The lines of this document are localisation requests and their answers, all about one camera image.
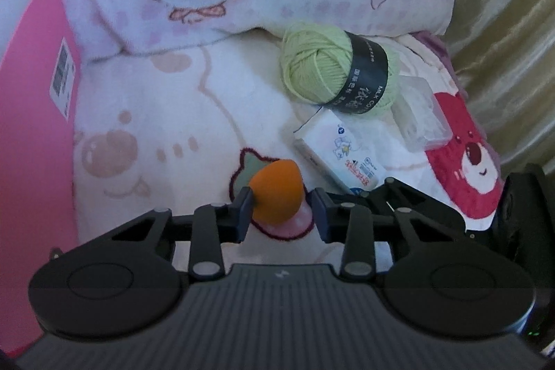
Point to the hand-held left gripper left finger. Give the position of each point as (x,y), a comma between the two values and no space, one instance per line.
(243,216)

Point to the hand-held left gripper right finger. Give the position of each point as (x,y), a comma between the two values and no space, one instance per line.
(321,216)

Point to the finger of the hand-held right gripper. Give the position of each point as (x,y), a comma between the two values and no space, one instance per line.
(425,203)

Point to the orange makeup sponge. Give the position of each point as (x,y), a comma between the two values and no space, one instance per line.
(277,188)

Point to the white tissue pack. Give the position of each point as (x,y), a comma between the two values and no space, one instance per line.
(342,149)

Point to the clear plastic box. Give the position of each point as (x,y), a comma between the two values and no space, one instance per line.
(418,110)

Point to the green yarn ball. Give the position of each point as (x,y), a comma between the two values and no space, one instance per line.
(312,62)

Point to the pink cardboard box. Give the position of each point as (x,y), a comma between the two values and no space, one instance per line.
(34,157)

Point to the gold satin curtain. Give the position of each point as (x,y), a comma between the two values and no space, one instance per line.
(511,49)

